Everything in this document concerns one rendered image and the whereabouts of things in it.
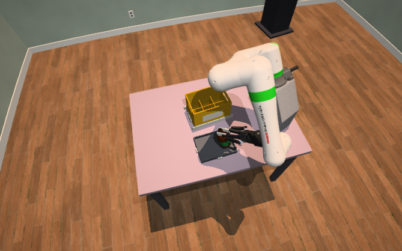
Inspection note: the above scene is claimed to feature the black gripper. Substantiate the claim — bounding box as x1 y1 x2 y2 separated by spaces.
217 126 255 146

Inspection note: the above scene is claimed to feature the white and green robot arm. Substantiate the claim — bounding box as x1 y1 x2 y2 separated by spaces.
208 43 299 167

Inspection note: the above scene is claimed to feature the yellow open crate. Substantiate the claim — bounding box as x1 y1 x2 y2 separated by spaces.
185 87 232 126

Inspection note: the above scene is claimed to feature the brown bottle with green label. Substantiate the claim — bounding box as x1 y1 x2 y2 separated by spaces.
217 128 231 148

